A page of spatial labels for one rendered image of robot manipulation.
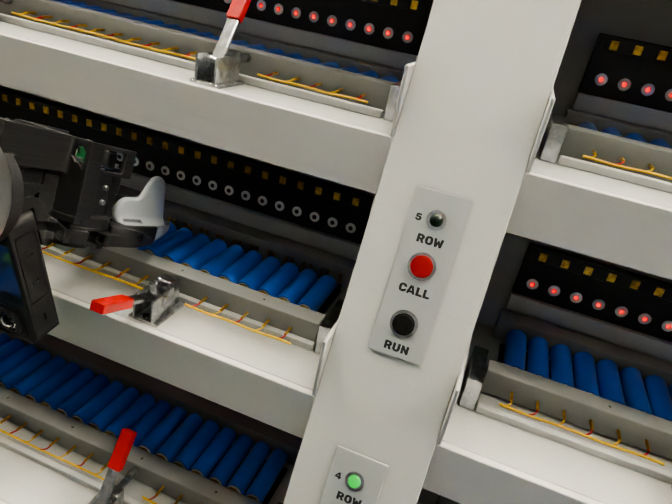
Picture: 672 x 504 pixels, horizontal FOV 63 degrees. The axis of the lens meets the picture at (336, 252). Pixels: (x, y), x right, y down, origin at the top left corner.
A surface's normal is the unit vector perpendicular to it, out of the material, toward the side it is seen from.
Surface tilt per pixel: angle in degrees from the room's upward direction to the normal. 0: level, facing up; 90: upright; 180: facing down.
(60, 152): 90
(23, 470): 21
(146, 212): 90
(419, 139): 90
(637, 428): 111
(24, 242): 90
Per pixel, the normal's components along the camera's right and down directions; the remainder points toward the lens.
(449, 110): -0.25, 0.03
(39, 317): 0.93, 0.29
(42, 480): 0.18, -0.88
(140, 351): -0.33, 0.36
